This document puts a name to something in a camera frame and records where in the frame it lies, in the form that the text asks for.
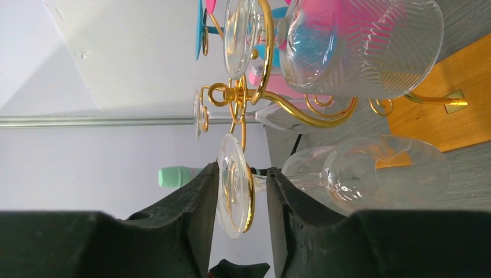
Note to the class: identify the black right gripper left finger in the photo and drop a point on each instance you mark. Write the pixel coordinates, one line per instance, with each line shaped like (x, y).
(171, 238)

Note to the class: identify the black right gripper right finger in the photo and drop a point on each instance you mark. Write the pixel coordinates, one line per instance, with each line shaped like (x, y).
(311, 240)

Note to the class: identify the clear wine glass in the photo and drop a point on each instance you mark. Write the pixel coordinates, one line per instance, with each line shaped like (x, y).
(360, 173)

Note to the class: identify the blue wine glass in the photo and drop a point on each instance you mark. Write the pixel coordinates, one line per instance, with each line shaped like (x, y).
(241, 19)

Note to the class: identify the clear ribbed tumbler glass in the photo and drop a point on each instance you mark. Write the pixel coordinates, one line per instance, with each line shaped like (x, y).
(371, 66)

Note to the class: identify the pink wine glass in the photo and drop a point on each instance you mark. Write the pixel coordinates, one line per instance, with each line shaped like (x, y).
(330, 17)

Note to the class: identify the mint green microphone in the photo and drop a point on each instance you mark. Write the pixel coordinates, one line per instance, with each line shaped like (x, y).
(176, 176)

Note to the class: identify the black mini tripod stand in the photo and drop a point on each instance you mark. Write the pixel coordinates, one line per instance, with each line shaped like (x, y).
(263, 172)

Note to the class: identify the pink metronome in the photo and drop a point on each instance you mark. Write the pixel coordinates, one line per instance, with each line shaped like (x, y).
(276, 82)

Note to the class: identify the gold wire wine glass rack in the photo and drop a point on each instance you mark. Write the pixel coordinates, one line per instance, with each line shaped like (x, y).
(238, 92)

